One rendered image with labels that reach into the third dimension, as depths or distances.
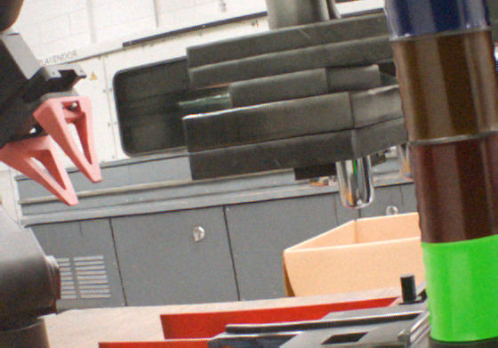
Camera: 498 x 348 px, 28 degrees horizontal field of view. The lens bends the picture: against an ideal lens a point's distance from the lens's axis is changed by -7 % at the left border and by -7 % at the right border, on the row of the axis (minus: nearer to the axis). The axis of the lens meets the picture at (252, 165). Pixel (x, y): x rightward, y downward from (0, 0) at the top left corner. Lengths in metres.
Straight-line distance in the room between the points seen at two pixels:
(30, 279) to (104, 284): 5.47
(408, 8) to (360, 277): 2.66
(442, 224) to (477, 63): 0.06
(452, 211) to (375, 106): 0.26
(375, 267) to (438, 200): 2.63
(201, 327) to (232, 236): 4.87
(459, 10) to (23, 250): 0.68
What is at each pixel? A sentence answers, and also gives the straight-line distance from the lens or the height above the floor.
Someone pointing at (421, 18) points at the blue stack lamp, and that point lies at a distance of 0.35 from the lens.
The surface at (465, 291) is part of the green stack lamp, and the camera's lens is 0.35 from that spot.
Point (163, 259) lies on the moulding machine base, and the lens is 6.13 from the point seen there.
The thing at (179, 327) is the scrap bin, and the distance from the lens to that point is 1.02.
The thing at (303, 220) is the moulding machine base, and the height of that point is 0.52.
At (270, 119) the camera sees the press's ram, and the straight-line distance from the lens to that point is 0.58.
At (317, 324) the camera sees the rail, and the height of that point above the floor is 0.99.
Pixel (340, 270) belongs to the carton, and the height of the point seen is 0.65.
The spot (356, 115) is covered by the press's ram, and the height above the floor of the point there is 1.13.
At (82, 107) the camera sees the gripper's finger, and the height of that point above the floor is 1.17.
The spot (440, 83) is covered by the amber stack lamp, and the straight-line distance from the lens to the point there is 0.35.
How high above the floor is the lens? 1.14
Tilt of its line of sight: 3 degrees down
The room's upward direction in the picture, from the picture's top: 9 degrees counter-clockwise
